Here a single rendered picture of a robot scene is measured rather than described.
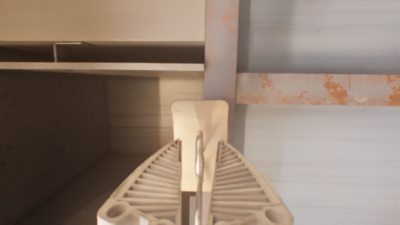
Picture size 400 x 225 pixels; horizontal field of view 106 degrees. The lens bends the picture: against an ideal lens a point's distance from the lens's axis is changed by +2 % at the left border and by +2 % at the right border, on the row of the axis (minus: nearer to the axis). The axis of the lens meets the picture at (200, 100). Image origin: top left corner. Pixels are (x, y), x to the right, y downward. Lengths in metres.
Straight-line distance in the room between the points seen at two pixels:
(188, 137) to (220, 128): 0.05
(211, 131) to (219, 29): 0.16
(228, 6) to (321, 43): 0.20
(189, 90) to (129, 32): 0.62
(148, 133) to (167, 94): 0.26
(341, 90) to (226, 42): 0.20
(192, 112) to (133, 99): 0.76
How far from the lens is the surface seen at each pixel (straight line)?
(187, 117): 0.22
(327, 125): 0.40
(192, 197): 0.37
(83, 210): 0.74
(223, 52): 0.25
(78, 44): 0.33
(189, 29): 0.26
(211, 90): 0.24
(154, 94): 0.90
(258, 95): 0.27
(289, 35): 0.36
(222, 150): 0.17
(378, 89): 0.37
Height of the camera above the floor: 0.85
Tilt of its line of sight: 2 degrees up
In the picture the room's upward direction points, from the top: 89 degrees counter-clockwise
